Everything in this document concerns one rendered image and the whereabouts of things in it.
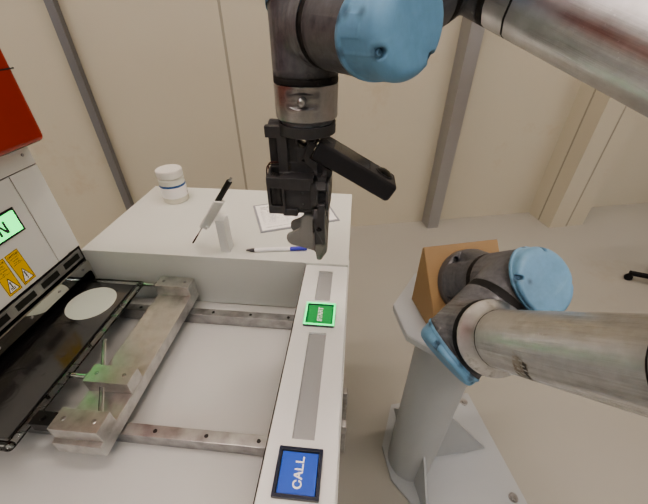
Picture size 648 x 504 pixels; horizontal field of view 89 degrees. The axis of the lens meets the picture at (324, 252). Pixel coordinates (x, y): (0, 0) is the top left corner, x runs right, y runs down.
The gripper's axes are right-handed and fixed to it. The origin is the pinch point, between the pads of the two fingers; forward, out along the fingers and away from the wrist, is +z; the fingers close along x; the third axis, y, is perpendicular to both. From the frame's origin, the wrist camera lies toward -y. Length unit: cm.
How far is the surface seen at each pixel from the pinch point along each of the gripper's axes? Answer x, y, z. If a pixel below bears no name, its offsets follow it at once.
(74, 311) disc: -2, 53, 21
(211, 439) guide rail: 18.4, 16.8, 25.6
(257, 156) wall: -172, 61, 49
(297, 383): 14.0, 2.8, 14.6
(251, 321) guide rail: -8.0, 17.5, 26.7
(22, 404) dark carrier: 18, 48, 21
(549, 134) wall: -223, -149, 44
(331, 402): 16.5, -2.6, 14.6
